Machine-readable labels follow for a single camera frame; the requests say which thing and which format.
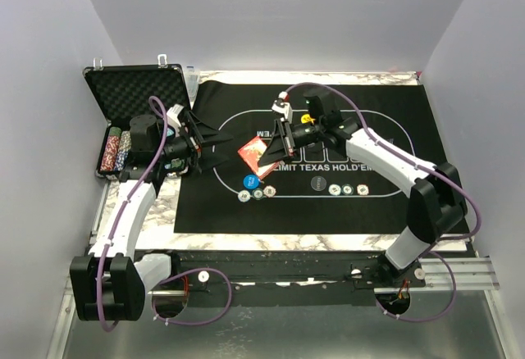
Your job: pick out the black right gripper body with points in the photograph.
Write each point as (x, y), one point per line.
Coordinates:
(305, 134)

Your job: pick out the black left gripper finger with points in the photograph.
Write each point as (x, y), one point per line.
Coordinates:
(209, 160)
(204, 134)

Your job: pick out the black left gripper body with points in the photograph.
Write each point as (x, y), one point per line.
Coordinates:
(184, 147)

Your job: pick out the yellow big blind button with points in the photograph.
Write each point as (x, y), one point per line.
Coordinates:
(307, 119)

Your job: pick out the red playing card box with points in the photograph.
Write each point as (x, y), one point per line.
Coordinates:
(252, 152)

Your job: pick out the blue small blind button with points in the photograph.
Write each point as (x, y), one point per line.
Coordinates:
(251, 182)

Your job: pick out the green white poker chip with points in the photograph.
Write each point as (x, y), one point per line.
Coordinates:
(258, 194)
(347, 189)

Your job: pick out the black dealer button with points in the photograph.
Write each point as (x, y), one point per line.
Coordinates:
(318, 183)

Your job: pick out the red white poker chip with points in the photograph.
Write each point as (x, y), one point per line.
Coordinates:
(362, 190)
(269, 191)

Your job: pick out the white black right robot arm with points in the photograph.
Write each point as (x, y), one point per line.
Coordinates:
(436, 203)

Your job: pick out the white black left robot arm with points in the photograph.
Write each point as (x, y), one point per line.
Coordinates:
(139, 185)

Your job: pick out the blue white chip stack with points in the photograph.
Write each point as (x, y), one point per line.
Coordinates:
(123, 151)

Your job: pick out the black poker table mat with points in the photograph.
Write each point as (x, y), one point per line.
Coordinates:
(208, 202)

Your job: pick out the green chip stack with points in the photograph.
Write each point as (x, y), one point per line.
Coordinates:
(115, 131)

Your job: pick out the red white chip stack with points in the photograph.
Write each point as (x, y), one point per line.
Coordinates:
(109, 153)

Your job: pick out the black aluminium chip case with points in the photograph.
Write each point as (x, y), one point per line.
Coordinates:
(122, 92)

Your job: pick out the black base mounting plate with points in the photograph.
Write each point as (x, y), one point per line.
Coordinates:
(217, 293)

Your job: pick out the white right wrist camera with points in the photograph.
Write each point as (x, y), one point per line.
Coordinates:
(282, 108)

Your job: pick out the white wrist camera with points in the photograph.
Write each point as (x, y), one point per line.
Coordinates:
(282, 108)
(173, 119)

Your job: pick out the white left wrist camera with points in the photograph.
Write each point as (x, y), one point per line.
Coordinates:
(173, 119)

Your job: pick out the aluminium extrusion rail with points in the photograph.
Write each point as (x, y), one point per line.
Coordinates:
(455, 277)

